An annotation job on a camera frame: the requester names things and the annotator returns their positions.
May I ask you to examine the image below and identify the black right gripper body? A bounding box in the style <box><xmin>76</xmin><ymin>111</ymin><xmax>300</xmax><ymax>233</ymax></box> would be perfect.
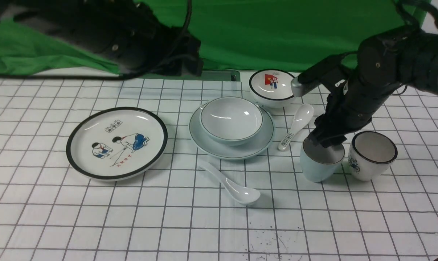
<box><xmin>308</xmin><ymin>82</ymin><xmax>386</xmax><ymax>148</ymax></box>

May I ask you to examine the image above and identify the white spoon with label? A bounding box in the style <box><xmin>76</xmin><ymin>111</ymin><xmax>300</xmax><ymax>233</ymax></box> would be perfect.
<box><xmin>277</xmin><ymin>104</ymin><xmax>314</xmax><ymax>151</ymax></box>

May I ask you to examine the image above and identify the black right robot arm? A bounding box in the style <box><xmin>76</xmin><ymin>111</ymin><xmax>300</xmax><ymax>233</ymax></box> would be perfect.
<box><xmin>291</xmin><ymin>0</ymin><xmax>438</xmax><ymax>148</ymax></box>

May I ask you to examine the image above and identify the green backdrop cloth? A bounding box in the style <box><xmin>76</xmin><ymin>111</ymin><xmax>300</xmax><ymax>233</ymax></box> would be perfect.
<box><xmin>0</xmin><ymin>0</ymin><xmax>403</xmax><ymax>74</ymax></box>

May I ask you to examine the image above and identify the light blue saucer plate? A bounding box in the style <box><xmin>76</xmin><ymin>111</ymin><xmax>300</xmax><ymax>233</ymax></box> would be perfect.
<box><xmin>188</xmin><ymin>104</ymin><xmax>276</xmax><ymax>161</ymax></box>

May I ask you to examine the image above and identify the light blue shallow bowl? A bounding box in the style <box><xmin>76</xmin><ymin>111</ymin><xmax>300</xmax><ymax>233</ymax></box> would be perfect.
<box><xmin>199</xmin><ymin>96</ymin><xmax>264</xmax><ymax>146</ymax></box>

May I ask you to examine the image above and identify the plain white ceramic spoon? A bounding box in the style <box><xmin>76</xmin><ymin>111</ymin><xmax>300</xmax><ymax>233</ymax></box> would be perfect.
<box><xmin>197</xmin><ymin>160</ymin><xmax>261</xmax><ymax>206</ymax></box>

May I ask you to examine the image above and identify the white plate with children picture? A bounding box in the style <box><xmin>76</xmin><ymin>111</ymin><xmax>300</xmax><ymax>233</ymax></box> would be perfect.
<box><xmin>66</xmin><ymin>106</ymin><xmax>168</xmax><ymax>182</ymax></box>

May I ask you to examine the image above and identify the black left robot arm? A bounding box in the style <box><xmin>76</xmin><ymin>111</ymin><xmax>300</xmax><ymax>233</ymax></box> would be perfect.
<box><xmin>0</xmin><ymin>0</ymin><xmax>204</xmax><ymax>81</ymax></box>

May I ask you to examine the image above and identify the white bowl with flag picture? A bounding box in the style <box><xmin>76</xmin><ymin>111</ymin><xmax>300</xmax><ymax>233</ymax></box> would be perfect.
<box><xmin>249</xmin><ymin>69</ymin><xmax>295</xmax><ymax>108</ymax></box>

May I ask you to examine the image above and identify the light blue ceramic cup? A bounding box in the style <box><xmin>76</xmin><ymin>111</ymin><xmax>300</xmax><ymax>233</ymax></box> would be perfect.
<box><xmin>300</xmin><ymin>137</ymin><xmax>345</xmax><ymax>182</ymax></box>

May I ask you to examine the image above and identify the white cup black rim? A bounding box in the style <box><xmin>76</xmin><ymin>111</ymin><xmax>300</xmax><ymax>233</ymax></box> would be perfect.
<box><xmin>348</xmin><ymin>131</ymin><xmax>398</xmax><ymax>181</ymax></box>

